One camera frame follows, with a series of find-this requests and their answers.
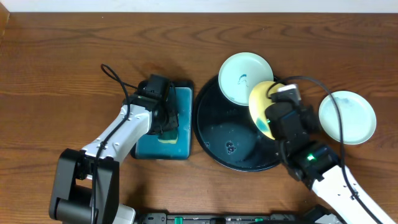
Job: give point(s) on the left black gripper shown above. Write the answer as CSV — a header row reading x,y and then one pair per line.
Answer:
x,y
168,116

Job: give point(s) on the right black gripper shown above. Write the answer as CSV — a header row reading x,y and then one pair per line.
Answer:
x,y
309,116

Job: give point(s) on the green yellow sponge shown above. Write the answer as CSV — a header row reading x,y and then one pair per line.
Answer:
x,y
169,137

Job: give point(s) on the yellow plate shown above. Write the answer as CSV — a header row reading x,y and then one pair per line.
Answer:
x,y
258,102

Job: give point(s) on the light blue plate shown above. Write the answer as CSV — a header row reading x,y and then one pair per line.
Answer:
x,y
240,73
358,117

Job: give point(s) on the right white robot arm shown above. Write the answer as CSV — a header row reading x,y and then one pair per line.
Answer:
x,y
318,166

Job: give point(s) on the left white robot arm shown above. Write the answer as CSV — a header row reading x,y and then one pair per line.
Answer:
x,y
86,185

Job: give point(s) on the round black tray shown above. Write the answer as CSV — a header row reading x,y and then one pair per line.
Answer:
x,y
227,133

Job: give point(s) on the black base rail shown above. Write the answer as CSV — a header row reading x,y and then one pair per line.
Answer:
x,y
163,218

